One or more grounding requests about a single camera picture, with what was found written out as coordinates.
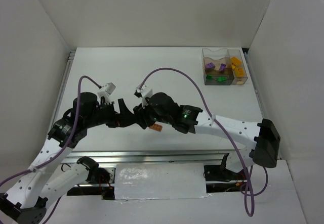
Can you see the orange-brown lego plate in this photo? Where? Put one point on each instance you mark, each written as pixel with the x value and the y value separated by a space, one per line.
pixel 156 127

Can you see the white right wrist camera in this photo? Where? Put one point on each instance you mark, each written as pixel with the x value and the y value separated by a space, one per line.
pixel 143 92

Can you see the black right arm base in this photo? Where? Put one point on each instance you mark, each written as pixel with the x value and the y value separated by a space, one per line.
pixel 217 173

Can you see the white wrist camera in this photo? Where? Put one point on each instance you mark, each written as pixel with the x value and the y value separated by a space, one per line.
pixel 143 92
pixel 105 92

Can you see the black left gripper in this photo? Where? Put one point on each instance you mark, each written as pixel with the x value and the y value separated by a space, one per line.
pixel 111 114

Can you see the yellow rectangular lego brick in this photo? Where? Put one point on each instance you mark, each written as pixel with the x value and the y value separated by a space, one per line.
pixel 235 61

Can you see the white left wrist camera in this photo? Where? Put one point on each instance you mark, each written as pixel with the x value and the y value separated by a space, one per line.
pixel 105 92

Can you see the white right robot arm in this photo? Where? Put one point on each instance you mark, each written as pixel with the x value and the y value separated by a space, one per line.
pixel 261 140

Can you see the yellow butterfly lego brick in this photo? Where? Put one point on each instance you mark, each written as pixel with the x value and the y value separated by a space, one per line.
pixel 239 72

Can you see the white foil cover panel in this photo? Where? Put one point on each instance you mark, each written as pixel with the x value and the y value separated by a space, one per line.
pixel 159 181

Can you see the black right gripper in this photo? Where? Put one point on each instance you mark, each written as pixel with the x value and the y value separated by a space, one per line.
pixel 141 114

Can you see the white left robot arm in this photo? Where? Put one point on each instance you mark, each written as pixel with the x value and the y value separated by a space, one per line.
pixel 28 200

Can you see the clear stepped sorting container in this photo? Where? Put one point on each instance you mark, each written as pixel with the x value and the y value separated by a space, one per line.
pixel 217 56

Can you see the clear narrow sorting bin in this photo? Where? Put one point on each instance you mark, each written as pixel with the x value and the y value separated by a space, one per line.
pixel 238 80

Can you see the green rounded lego brick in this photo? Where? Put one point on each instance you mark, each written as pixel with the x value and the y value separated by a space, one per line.
pixel 221 78

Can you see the purple lego plate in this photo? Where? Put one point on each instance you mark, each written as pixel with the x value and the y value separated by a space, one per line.
pixel 222 67

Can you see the aluminium table edge rail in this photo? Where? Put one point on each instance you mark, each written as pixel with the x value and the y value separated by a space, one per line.
pixel 118 157

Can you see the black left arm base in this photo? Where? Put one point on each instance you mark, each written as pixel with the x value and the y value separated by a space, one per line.
pixel 101 184

